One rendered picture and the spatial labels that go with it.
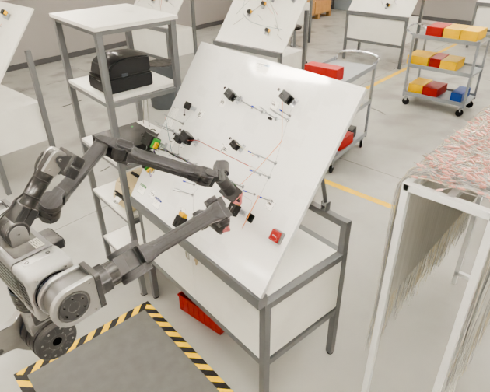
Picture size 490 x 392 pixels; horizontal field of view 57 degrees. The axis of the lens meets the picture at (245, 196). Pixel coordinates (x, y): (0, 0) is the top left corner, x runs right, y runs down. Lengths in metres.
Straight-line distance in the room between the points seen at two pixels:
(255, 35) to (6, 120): 3.26
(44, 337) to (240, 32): 5.41
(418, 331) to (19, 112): 3.96
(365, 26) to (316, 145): 6.96
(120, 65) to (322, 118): 1.23
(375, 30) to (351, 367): 6.81
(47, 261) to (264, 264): 1.03
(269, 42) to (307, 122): 4.09
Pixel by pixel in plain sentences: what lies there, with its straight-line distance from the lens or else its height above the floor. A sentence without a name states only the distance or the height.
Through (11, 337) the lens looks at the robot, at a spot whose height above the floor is 1.15.
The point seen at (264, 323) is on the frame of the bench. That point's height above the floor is 0.69.
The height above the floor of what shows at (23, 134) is 0.53.
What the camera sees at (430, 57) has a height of 0.69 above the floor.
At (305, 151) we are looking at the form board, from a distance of 2.04.
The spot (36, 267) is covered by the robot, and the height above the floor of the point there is 1.53.
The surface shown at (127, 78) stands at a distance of 2.75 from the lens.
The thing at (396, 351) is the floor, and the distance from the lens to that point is 3.11.
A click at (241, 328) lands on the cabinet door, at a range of 2.41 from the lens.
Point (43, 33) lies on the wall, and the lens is 9.71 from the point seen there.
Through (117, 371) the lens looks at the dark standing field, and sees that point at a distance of 3.00.
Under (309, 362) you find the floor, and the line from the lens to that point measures 2.94.
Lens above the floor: 2.31
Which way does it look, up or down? 32 degrees down
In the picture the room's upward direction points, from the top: 1 degrees counter-clockwise
